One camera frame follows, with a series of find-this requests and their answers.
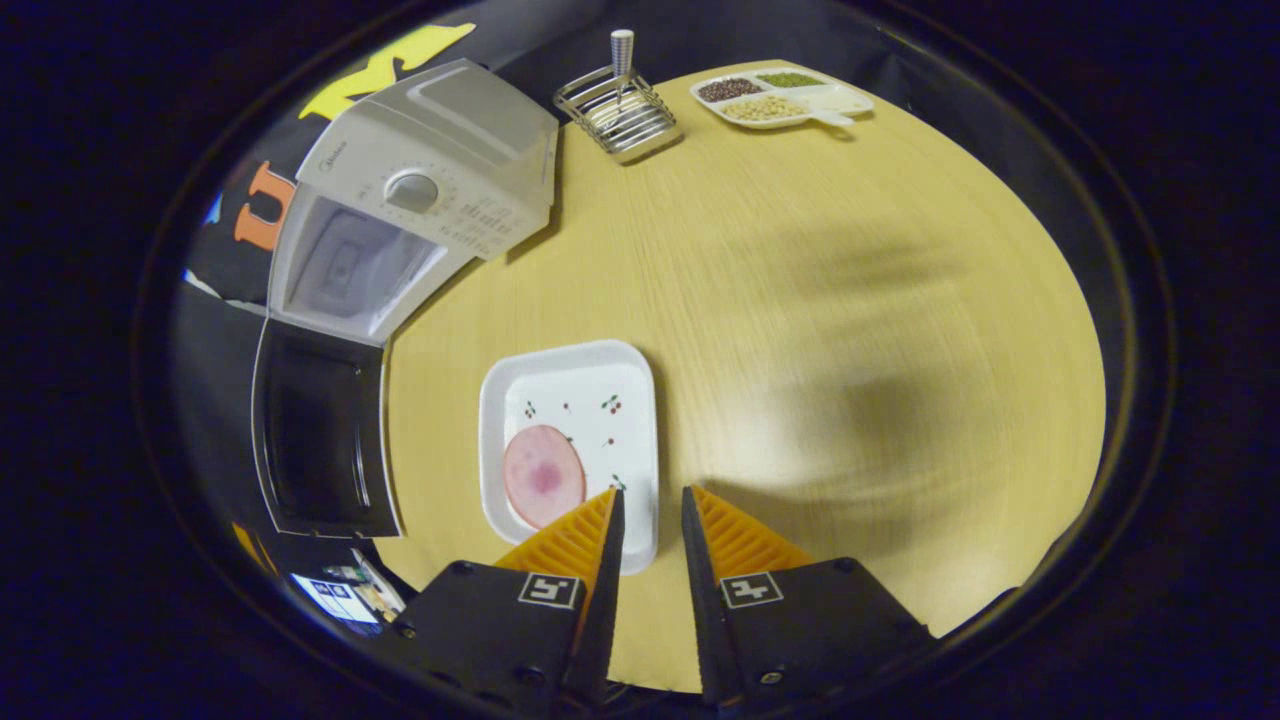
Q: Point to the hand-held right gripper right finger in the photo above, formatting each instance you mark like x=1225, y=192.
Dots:
x=700, y=610

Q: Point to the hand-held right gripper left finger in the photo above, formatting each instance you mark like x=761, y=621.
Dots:
x=600, y=620

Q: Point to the pink ham slice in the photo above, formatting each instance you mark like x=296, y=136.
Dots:
x=543, y=475

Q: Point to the white cherry print food tray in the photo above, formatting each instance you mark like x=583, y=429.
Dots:
x=600, y=380

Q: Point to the white microwave oven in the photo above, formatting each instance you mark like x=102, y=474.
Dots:
x=450, y=130

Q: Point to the white divided bean dish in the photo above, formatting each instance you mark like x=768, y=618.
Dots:
x=770, y=108

